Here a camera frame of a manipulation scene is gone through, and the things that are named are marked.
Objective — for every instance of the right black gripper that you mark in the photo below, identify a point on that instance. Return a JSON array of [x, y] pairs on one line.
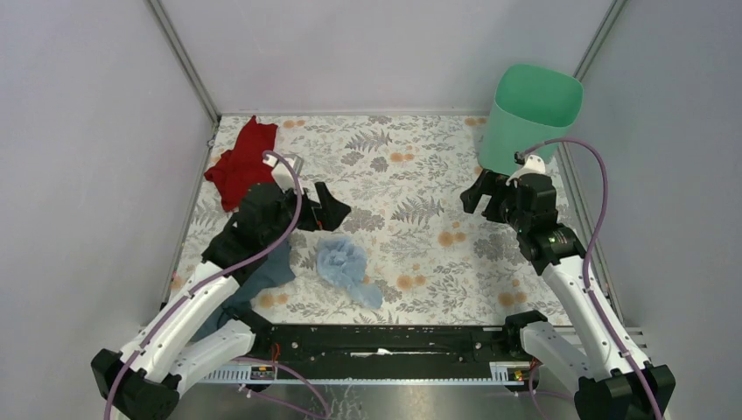
[[472, 196]]

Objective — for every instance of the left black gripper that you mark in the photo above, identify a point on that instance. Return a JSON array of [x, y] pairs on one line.
[[332, 209]]

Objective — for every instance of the light blue plastic trash bag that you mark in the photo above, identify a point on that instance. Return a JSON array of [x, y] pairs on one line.
[[343, 265]]

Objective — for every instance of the green plastic trash bin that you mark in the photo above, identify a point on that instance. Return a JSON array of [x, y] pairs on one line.
[[531, 104]]

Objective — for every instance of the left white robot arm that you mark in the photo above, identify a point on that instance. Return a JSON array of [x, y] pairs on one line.
[[146, 378]]

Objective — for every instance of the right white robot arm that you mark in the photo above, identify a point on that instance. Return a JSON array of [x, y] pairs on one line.
[[609, 376]]

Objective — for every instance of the blue-grey cloth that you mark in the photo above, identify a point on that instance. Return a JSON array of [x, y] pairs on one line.
[[274, 272]]

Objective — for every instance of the floral patterned table mat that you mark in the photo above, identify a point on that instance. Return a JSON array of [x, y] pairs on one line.
[[433, 263]]

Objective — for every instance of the red cloth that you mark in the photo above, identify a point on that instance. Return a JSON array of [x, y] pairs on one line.
[[241, 167]]

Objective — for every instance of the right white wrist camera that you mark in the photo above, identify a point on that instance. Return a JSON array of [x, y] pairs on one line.
[[532, 164]]

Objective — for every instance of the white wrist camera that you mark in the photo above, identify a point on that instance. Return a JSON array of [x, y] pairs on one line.
[[532, 164], [281, 173]]

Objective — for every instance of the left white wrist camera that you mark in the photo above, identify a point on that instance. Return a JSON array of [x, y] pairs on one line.
[[281, 173]]

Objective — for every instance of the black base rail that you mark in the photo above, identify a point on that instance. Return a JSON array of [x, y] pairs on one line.
[[394, 353]]

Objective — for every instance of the right aluminium corner post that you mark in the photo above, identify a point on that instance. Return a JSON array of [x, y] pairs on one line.
[[599, 38]]

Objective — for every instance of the aluminium corner post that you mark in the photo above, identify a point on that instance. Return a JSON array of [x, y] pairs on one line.
[[172, 38], [599, 38]]

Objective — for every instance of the left aluminium corner post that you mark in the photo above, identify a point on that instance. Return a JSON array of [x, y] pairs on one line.
[[172, 38]]

